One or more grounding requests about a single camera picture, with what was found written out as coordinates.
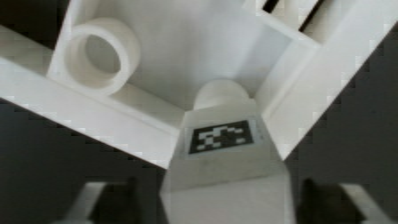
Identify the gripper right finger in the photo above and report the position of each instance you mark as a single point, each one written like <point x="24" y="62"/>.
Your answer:
<point x="337" y="204"/>

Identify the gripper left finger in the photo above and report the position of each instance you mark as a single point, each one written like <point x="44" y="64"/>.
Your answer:
<point x="103" y="205"/>

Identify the white chair leg grasped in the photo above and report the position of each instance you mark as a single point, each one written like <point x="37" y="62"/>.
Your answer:
<point x="225" y="183"/>

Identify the white chair seat part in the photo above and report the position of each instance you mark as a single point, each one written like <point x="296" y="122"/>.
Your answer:
<point x="163" y="44"/>

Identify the white U-shaped obstacle fence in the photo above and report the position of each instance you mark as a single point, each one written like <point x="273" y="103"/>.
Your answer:
<point x="127" y="120"/>

